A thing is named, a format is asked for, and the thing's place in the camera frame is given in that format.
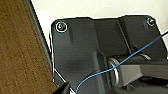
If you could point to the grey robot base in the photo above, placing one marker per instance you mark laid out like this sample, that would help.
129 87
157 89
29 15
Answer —
143 73

